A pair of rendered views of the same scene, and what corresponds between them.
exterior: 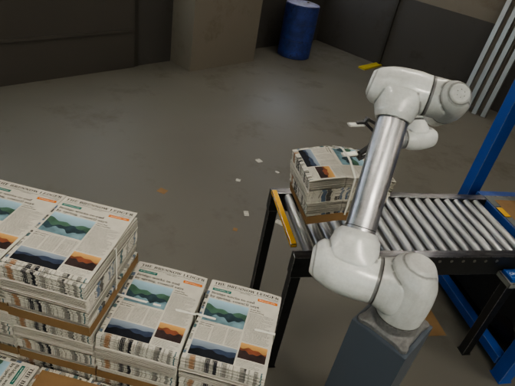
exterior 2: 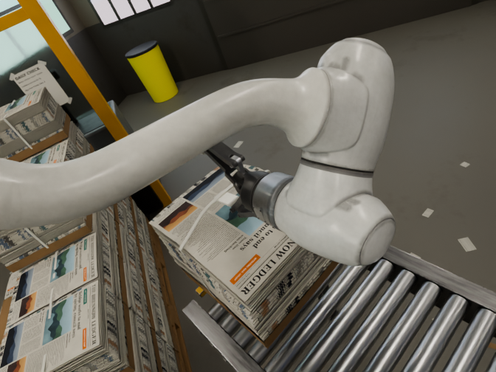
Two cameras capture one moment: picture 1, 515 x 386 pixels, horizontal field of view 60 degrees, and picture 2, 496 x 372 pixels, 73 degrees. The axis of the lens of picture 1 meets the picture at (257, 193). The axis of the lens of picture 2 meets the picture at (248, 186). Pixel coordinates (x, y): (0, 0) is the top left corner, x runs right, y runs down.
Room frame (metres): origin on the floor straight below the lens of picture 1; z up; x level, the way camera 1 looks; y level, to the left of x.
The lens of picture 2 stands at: (1.73, -0.96, 1.68)
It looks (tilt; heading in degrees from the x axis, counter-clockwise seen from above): 38 degrees down; 79
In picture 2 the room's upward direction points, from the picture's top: 24 degrees counter-clockwise
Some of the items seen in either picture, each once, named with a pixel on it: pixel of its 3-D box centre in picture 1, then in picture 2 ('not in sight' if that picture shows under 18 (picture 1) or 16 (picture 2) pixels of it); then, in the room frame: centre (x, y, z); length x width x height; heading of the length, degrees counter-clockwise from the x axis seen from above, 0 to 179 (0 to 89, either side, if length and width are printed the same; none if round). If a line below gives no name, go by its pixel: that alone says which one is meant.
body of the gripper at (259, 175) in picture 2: not in sight; (252, 189); (1.83, -0.49, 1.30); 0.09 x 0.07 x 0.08; 106
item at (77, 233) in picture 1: (75, 234); not in sight; (1.11, 0.57, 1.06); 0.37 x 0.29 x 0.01; 175
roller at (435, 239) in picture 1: (424, 225); not in sight; (2.01, -0.91, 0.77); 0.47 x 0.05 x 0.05; 16
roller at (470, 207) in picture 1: (486, 226); not in sight; (2.12, -1.28, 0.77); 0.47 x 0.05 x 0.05; 16
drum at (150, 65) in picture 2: not in sight; (153, 73); (2.17, 3.96, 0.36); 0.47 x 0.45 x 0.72; 142
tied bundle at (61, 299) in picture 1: (76, 263); (39, 216); (1.10, 0.57, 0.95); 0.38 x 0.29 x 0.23; 175
